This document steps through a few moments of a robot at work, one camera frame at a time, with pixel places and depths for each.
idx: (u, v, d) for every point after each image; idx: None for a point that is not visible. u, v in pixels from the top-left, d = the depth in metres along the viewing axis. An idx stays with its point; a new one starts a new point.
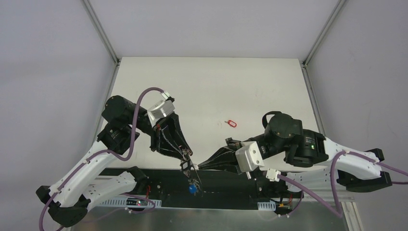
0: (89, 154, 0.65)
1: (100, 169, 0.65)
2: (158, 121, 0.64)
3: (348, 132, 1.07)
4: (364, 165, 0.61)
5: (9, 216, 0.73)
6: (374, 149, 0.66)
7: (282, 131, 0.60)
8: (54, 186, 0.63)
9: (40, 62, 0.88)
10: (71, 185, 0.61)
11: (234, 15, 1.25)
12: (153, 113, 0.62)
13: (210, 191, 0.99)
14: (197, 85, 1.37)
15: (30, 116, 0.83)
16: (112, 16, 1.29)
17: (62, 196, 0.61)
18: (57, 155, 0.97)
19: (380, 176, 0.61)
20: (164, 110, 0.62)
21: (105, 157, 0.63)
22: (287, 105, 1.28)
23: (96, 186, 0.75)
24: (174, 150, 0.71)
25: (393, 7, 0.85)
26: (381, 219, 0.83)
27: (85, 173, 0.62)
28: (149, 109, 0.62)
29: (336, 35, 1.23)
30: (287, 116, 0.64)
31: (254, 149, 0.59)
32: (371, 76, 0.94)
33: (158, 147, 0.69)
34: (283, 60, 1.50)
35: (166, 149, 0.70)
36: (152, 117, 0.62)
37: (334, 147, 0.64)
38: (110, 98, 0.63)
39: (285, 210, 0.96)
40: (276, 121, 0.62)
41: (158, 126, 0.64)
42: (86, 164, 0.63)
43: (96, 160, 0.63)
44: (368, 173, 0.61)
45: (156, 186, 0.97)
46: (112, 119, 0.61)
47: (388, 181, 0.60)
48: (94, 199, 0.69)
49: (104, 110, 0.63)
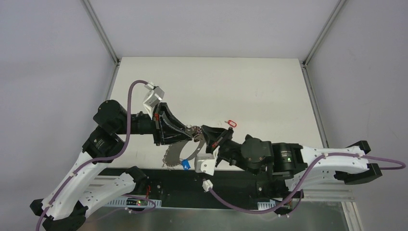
0: (75, 167, 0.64)
1: (89, 180, 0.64)
2: (156, 111, 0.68)
3: (348, 132, 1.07)
4: (349, 162, 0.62)
5: (9, 216, 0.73)
6: (358, 142, 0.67)
7: (253, 156, 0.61)
8: (46, 199, 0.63)
9: (40, 64, 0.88)
10: (62, 198, 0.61)
11: (235, 15, 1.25)
12: (149, 102, 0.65)
13: (210, 191, 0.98)
14: (197, 85, 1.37)
15: (30, 116, 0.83)
16: (111, 16, 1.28)
17: (54, 210, 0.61)
18: (57, 156, 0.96)
19: (368, 168, 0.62)
20: (158, 96, 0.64)
21: (92, 168, 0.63)
22: (287, 106, 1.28)
23: (94, 191, 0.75)
24: (177, 134, 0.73)
25: (393, 8, 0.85)
26: (381, 219, 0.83)
27: (74, 185, 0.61)
28: (144, 103, 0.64)
29: (336, 36, 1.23)
30: (257, 139, 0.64)
31: (205, 164, 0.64)
32: (371, 76, 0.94)
33: (163, 137, 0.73)
34: (283, 60, 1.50)
35: (170, 137, 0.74)
36: (149, 107, 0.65)
37: (313, 153, 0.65)
38: (105, 102, 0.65)
39: (285, 210, 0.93)
40: (246, 148, 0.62)
41: (157, 116, 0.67)
42: (73, 177, 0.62)
43: (83, 172, 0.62)
44: (355, 169, 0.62)
45: (156, 186, 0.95)
46: (105, 122, 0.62)
47: (378, 172, 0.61)
48: (92, 207, 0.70)
49: (96, 113, 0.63)
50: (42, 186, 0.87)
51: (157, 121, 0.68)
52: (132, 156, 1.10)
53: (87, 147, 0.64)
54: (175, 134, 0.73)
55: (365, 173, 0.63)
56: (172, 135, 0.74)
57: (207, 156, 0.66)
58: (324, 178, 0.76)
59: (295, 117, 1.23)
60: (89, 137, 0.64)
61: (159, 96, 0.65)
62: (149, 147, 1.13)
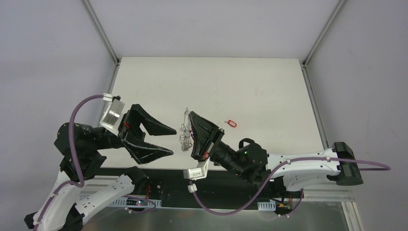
0: (56, 186, 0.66)
1: (73, 196, 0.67)
2: (124, 120, 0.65)
3: (348, 132, 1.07)
4: (316, 165, 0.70)
5: (9, 217, 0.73)
6: (332, 145, 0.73)
7: (256, 158, 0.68)
8: (36, 216, 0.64)
9: (40, 65, 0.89)
10: (49, 215, 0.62)
11: (235, 15, 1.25)
12: (107, 121, 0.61)
13: (210, 191, 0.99)
14: (197, 85, 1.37)
15: (30, 116, 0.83)
16: (111, 16, 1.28)
17: (43, 227, 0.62)
18: (57, 156, 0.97)
19: (338, 170, 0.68)
20: (113, 111, 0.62)
21: (71, 187, 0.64)
22: (287, 106, 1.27)
23: (91, 197, 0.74)
24: (151, 152, 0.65)
25: (393, 7, 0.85)
26: (381, 220, 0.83)
27: (57, 203, 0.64)
28: (101, 121, 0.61)
29: (335, 36, 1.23)
30: (258, 145, 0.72)
31: (195, 176, 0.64)
32: (371, 76, 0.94)
33: (135, 158, 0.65)
34: (283, 60, 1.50)
35: (145, 156, 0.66)
36: (109, 125, 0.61)
37: (278, 160, 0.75)
38: (62, 126, 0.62)
39: (285, 210, 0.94)
40: (251, 151, 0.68)
41: (126, 124, 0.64)
42: (55, 196, 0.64)
43: (64, 191, 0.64)
44: (324, 171, 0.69)
45: (156, 186, 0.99)
46: (66, 148, 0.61)
47: (348, 173, 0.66)
48: (88, 213, 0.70)
49: (57, 139, 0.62)
50: (42, 186, 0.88)
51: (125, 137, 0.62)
52: (131, 157, 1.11)
53: (65, 167, 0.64)
54: (151, 152, 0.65)
55: (339, 173, 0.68)
56: (147, 155, 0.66)
57: (197, 173, 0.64)
58: (317, 178, 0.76)
59: (295, 118, 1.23)
60: (64, 158, 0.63)
61: (115, 113, 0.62)
62: None
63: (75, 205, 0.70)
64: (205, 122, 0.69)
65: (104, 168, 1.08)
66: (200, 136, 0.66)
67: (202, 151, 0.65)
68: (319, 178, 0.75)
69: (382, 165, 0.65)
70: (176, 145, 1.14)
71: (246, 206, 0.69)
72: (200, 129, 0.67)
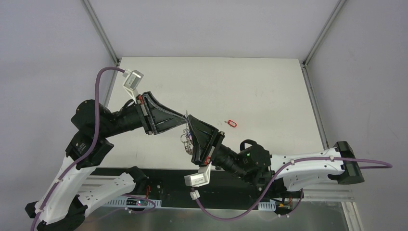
0: (61, 172, 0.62)
1: (78, 183, 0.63)
2: (139, 95, 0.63)
3: (347, 133, 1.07)
4: (320, 165, 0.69)
5: (8, 216, 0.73)
6: (336, 144, 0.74)
7: (259, 160, 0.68)
8: (39, 204, 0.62)
9: (39, 64, 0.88)
10: (53, 203, 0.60)
11: (234, 15, 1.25)
12: (129, 86, 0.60)
13: (210, 191, 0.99)
14: (197, 84, 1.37)
15: (30, 115, 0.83)
16: (111, 16, 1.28)
17: (46, 215, 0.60)
18: (57, 155, 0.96)
19: (342, 169, 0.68)
20: (135, 75, 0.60)
21: (76, 173, 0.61)
22: (287, 106, 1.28)
23: (94, 191, 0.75)
24: (168, 118, 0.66)
25: (393, 8, 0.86)
26: (381, 220, 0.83)
27: (63, 189, 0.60)
28: (123, 85, 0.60)
29: (335, 36, 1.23)
30: (261, 147, 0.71)
31: (197, 182, 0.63)
32: (370, 76, 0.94)
33: (153, 125, 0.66)
34: (283, 60, 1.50)
35: (161, 123, 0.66)
36: (130, 88, 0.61)
37: (281, 160, 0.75)
38: (83, 102, 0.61)
39: (286, 210, 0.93)
40: (254, 154, 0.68)
41: (141, 98, 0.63)
42: (60, 182, 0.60)
43: (69, 177, 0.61)
44: (327, 171, 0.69)
45: (156, 186, 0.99)
46: (83, 125, 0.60)
47: (351, 173, 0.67)
48: (91, 205, 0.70)
49: (75, 115, 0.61)
50: (40, 186, 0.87)
51: (143, 105, 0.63)
52: (132, 156, 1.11)
53: (71, 152, 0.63)
54: (167, 118, 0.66)
55: (344, 173, 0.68)
56: (163, 121, 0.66)
57: (199, 180, 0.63)
58: (318, 178, 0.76)
59: (294, 118, 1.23)
60: (72, 141, 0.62)
61: (137, 74, 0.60)
62: (149, 147, 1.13)
63: (78, 197, 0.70)
64: (205, 126, 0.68)
65: (105, 167, 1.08)
66: (199, 140, 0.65)
67: (204, 156, 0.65)
68: (319, 177, 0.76)
69: (387, 164, 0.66)
70: (176, 144, 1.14)
71: (252, 208, 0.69)
72: (200, 133, 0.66)
